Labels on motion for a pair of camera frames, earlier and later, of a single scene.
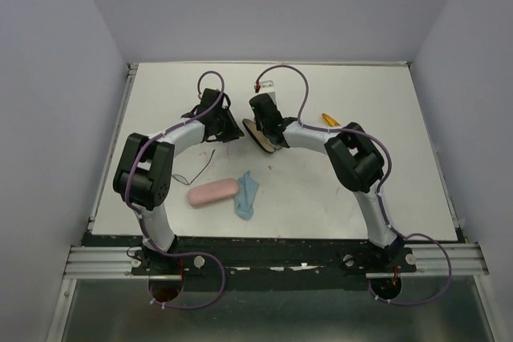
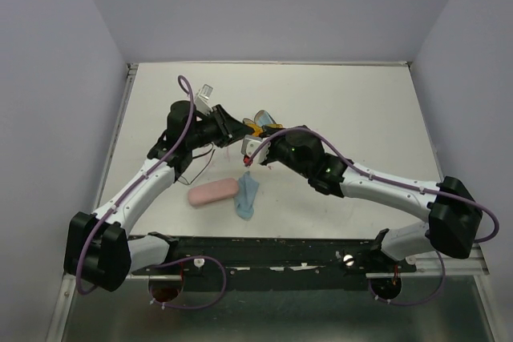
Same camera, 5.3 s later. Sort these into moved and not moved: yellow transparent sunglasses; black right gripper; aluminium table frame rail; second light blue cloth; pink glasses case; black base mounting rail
Moved: yellow transparent sunglasses; black right gripper
Not moved: black base mounting rail; pink glasses case; aluminium table frame rail; second light blue cloth
